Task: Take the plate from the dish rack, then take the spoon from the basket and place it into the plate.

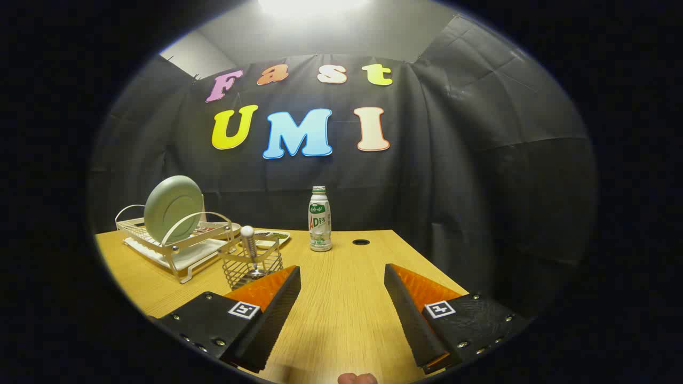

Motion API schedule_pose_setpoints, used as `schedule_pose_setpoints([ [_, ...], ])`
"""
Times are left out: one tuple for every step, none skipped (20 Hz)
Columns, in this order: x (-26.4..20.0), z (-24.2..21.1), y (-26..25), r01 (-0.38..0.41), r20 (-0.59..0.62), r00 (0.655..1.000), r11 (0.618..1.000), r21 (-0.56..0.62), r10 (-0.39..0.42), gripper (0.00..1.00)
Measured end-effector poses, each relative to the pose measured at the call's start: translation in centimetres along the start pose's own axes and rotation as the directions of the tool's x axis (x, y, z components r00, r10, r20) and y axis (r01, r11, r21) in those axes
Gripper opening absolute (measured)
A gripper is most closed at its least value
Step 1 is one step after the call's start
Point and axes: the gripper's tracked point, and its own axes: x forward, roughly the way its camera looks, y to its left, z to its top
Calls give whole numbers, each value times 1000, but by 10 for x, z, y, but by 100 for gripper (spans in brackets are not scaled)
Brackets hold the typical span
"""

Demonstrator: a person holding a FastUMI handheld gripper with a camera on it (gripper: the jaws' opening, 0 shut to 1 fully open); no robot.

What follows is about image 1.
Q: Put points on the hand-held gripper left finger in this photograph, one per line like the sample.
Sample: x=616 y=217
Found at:
x=277 y=309

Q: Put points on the pale green plate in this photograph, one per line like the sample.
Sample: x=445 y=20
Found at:
x=171 y=208

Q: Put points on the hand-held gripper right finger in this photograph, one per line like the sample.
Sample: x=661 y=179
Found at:
x=408 y=314

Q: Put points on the white drip tray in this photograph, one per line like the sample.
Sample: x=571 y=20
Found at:
x=195 y=258

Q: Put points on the cream divided tray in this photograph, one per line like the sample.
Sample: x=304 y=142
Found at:
x=277 y=236

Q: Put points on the white and green drink bottle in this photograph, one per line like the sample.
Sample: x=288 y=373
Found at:
x=320 y=224

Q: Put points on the black backdrop cloth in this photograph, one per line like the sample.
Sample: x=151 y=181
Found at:
x=427 y=186

